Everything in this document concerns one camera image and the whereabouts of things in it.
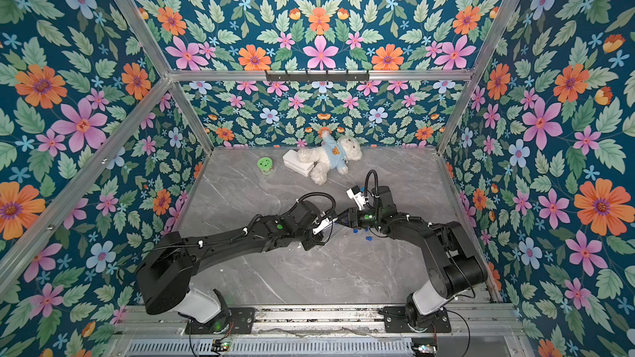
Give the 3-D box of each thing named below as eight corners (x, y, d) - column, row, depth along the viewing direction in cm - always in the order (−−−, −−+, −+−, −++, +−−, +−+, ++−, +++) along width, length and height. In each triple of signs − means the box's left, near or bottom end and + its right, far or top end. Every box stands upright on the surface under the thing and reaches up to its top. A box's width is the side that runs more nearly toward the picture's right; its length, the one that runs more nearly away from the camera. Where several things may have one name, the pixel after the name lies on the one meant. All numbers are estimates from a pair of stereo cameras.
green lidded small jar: (258, 174, 112) (255, 167, 108) (261, 163, 116) (258, 156, 112) (272, 174, 112) (270, 167, 108) (274, 163, 116) (272, 156, 112)
